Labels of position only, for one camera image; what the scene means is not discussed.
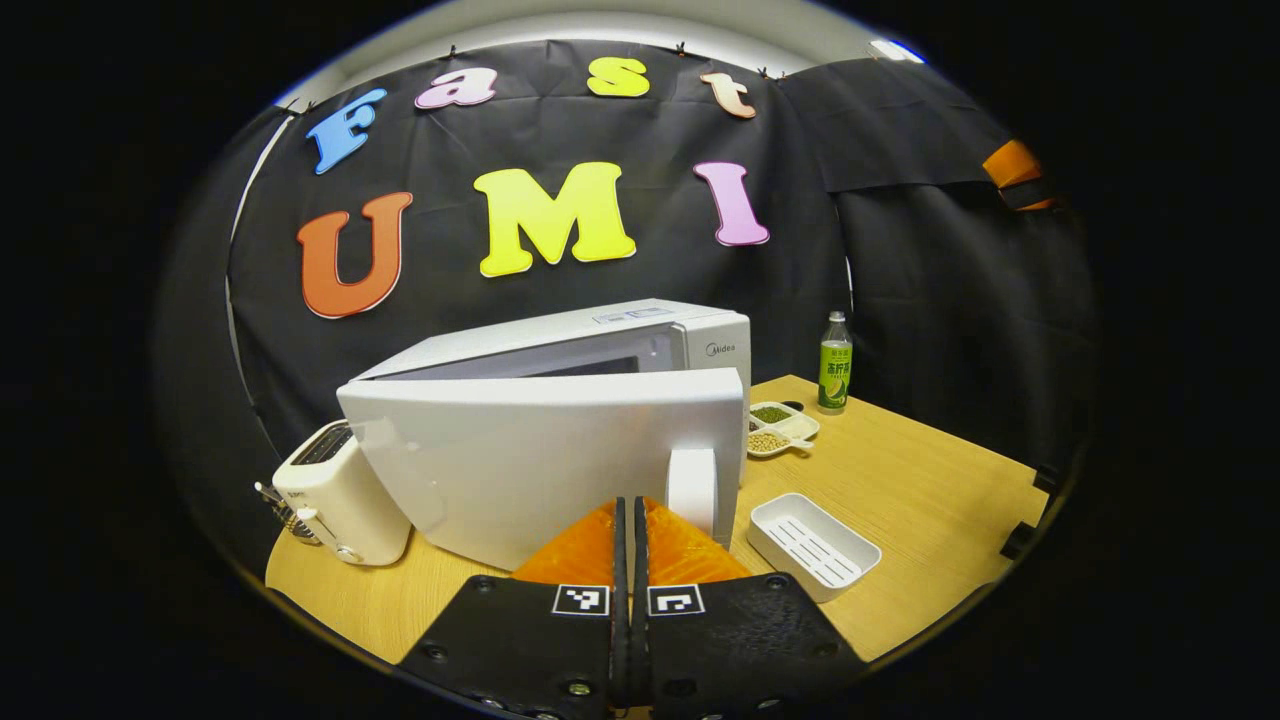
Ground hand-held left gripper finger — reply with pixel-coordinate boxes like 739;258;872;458
632;496;869;720
395;496;631;720

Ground white microwave oven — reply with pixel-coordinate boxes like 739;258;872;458
337;298;753;573

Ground white rectangular tray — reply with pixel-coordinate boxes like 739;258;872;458
746;492;883;604

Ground white divided dish of beans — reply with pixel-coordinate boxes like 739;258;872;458
745;401;821;460

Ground green label drink bottle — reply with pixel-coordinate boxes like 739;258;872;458
817;310;854;415

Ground white toaster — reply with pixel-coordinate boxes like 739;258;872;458
272;420;413;567

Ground small metal wire tool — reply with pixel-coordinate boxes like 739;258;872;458
254;480;321;546

